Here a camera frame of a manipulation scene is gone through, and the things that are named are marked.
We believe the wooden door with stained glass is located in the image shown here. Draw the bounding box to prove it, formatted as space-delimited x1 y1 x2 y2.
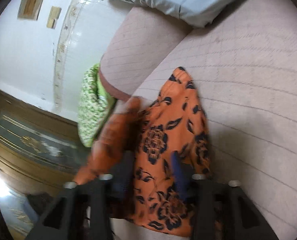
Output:
0 84 89 240

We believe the green checkered pillow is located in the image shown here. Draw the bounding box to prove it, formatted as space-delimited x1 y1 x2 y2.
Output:
78 63 117 147

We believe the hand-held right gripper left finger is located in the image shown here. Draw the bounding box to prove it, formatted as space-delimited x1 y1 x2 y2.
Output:
26 152 136 240

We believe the beige quilted sofa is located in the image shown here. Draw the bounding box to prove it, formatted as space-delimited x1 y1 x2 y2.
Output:
100 0 297 240

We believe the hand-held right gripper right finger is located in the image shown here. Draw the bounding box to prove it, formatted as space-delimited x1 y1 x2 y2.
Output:
171 151 280 240

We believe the orange floral shirt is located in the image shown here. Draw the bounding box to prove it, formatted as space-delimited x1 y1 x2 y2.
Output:
73 66 223 238

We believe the framed wall plaque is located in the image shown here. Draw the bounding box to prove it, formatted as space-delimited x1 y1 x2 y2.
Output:
17 0 51 20

